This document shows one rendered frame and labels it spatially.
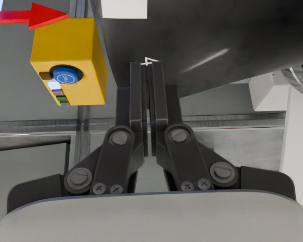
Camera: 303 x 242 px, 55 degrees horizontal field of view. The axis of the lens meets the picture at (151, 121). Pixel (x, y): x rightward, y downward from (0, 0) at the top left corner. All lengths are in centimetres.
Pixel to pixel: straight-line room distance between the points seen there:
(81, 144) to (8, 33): 53
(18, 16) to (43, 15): 2
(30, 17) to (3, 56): 95
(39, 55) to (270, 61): 35
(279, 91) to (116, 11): 70
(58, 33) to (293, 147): 44
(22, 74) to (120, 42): 90
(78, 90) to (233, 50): 37
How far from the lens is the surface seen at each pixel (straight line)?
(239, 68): 28
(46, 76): 52
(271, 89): 86
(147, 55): 24
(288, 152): 55
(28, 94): 107
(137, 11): 22
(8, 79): 113
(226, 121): 99
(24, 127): 103
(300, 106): 53
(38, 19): 24
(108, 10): 22
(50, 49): 51
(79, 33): 52
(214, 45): 25
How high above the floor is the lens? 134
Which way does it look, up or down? 23 degrees down
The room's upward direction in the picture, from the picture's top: 178 degrees clockwise
